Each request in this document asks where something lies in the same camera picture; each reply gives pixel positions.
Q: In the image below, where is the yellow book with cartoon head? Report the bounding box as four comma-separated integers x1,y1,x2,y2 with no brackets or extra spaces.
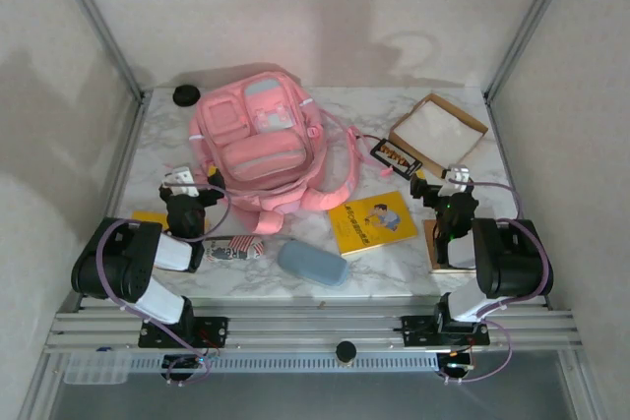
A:
131,210,211,237

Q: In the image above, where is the shallow cardboard tray box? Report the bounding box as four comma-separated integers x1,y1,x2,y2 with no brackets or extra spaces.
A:
387,92,490,179

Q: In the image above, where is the pink student backpack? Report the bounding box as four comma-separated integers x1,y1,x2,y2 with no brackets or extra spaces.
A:
188,64,395,237

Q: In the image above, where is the yellow book with cartoon man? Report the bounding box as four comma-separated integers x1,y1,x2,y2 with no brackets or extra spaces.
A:
327,191,419,258

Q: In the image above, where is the blue grey pencil case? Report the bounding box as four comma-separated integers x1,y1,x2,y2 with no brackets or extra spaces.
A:
277,238,350,289

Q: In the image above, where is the flag print fabric pouch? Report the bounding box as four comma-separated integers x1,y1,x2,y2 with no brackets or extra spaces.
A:
202,235,266,264

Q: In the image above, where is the black round cap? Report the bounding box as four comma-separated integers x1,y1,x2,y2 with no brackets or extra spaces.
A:
172,85,201,107

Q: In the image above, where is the left small circuit board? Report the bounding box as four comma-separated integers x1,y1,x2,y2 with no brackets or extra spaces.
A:
161,353,221,382

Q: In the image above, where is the small circuit board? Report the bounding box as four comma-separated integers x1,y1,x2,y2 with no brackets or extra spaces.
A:
437,348,476,377
161,353,221,382

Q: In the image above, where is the right small circuit board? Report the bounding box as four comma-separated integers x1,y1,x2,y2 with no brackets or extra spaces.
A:
437,348,476,377

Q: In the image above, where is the black round knob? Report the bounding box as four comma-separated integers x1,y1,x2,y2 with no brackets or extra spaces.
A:
335,340,357,367

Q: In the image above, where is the clear plastic organizer box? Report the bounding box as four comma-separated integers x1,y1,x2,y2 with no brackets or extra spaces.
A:
63,351,132,386

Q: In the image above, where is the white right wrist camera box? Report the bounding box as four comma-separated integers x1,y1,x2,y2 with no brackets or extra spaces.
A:
441,163,473,195

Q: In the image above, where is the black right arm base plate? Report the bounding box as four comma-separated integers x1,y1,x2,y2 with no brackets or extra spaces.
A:
401,314,492,347

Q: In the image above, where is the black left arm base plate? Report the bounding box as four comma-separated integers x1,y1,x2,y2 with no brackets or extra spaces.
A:
137,316,230,348

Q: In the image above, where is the aluminium rail beam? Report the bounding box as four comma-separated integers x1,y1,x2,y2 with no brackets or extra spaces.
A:
42,304,585,355

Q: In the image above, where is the grey slotted cable duct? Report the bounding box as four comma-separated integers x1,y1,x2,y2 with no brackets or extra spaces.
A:
125,353,439,373

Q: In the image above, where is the aluminium left frame post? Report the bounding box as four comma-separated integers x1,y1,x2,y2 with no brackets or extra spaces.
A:
46,0,152,101

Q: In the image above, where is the aluminium frame post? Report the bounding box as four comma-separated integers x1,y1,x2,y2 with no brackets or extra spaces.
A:
484,0,582,104
46,0,152,101

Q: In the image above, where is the aluminium right frame post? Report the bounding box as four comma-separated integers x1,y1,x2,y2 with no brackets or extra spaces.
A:
484,0,582,104

